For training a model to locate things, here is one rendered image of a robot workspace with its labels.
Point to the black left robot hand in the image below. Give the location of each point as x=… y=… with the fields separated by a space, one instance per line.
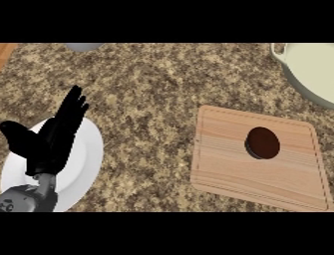
x=51 y=142

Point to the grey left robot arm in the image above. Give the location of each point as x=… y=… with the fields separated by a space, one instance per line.
x=23 y=199

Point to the cream white pot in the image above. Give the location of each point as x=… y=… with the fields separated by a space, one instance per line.
x=316 y=66

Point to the dark brown cupcake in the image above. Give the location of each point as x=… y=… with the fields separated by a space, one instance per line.
x=263 y=142

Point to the pale wooden cutting board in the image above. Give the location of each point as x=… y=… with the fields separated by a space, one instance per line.
x=272 y=179

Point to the white round plate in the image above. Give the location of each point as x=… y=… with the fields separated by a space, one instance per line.
x=82 y=156

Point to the pale grey round object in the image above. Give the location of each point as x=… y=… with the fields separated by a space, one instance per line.
x=82 y=46

